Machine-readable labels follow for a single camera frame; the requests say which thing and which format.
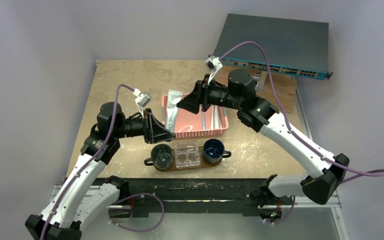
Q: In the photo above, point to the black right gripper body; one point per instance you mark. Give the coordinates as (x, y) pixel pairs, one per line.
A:
(205, 96)

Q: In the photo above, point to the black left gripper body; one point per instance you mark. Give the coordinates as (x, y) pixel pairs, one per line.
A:
(134, 127)

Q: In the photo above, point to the blue toothbrush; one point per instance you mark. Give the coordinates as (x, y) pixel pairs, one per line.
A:
(203, 121)

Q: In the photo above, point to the dark green mug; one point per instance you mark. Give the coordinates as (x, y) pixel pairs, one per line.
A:
(161, 157)

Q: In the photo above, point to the oval wooden tray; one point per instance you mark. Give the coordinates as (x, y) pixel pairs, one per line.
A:
(203, 164)

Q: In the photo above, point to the dark blue mug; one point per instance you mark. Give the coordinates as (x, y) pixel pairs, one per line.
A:
(214, 151)

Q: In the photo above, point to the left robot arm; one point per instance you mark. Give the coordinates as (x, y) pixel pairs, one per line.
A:
(70, 212)

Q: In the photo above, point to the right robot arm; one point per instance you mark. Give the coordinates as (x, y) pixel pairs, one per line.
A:
(324, 170)

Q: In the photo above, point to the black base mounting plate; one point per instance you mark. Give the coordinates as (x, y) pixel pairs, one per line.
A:
(245, 196)

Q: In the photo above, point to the wooden base board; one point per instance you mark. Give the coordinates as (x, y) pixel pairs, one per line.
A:
(285, 87)

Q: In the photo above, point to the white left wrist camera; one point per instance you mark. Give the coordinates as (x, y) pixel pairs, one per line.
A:
(141, 100)

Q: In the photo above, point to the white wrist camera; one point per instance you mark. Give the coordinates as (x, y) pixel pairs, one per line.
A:
(214, 65)
(141, 100)

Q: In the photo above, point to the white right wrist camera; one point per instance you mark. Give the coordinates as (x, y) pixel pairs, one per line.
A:
(214, 65)

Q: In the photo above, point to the metal stand bracket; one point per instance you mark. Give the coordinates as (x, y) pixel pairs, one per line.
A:
(260, 80)

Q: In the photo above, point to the blue network switch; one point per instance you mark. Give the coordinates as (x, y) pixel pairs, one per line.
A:
(288, 46)

